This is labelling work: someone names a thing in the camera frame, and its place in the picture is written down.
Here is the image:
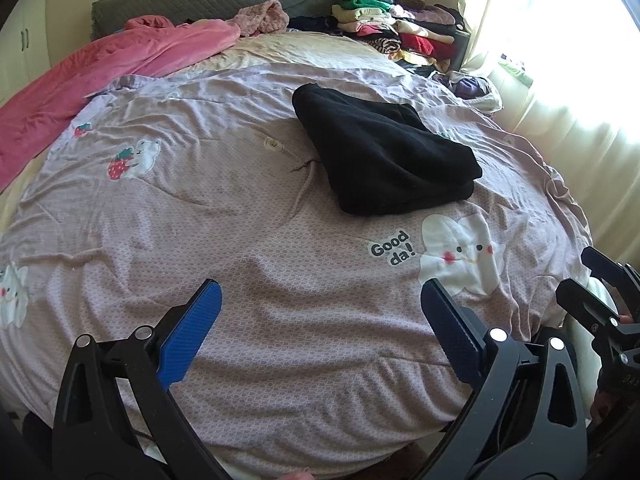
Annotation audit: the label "black sweater with orange cuffs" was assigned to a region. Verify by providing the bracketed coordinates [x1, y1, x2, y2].
[291, 82, 483, 217]

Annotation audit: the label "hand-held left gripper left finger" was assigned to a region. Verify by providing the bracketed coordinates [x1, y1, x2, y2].
[52, 277, 223, 480]

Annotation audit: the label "grey quilted headboard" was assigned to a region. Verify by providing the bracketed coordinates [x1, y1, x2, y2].
[90, 0, 348, 41]

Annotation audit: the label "dark navy clothes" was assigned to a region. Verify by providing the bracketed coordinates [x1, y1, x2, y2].
[287, 15, 346, 36]

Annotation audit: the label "lilac printed duvet cover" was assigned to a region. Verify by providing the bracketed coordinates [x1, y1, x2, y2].
[0, 50, 595, 478]

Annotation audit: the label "cream curtain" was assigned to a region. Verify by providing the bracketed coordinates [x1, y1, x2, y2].
[460, 0, 640, 281]

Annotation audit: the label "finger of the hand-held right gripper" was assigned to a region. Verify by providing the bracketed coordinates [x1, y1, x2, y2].
[580, 246, 640, 311]
[555, 277, 640, 356]

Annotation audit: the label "pile of folded clothes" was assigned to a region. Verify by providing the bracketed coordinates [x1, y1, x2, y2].
[331, 0, 471, 73]

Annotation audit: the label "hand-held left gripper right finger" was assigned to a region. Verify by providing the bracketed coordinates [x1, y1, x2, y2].
[420, 277, 590, 480]

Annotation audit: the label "pink blanket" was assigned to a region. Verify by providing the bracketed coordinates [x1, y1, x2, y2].
[0, 16, 242, 193]

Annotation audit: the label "white wardrobe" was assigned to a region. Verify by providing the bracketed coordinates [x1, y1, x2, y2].
[0, 0, 51, 106]

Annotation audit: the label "purple clothes heap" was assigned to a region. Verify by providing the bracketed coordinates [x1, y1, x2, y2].
[440, 71, 503, 113]

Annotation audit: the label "pink fluffy garment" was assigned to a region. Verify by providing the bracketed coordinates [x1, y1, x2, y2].
[235, 0, 291, 38]

